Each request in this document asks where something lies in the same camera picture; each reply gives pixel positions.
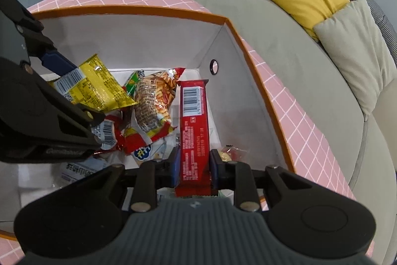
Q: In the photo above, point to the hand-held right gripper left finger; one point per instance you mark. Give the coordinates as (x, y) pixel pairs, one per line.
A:
(175, 167)

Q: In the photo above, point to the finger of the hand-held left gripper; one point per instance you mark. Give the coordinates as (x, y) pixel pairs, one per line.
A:
(77, 111)
(59, 63)

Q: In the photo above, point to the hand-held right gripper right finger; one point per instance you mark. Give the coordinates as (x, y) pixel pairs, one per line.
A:
(214, 170)

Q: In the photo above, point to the red snack bar packet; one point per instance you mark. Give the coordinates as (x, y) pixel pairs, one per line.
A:
(192, 144)

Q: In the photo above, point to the yellow snack packet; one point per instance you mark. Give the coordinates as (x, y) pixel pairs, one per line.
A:
(99, 88)

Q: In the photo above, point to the orange rimmed white box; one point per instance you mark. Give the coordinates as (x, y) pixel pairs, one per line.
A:
(139, 38)

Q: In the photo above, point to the small clear candy packet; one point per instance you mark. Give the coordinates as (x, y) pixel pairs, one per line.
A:
(231, 154)

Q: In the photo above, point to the red and white barcode packet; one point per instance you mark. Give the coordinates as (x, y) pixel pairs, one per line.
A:
(107, 131)

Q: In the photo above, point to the red yellow packet blue letters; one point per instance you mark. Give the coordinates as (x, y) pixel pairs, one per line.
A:
(139, 144)

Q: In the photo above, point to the green snack packet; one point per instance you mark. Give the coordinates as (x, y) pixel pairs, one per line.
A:
(131, 85)

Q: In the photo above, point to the orange noodle print snack packet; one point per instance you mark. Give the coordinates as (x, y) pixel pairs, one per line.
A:
(155, 100)

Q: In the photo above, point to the beige sofa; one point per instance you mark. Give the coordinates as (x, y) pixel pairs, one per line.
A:
(279, 35)

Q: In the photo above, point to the beige cushion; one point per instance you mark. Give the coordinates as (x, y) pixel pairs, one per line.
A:
(356, 47)

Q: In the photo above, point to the grey houndstooth cushion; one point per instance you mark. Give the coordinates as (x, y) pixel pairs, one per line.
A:
(378, 16)

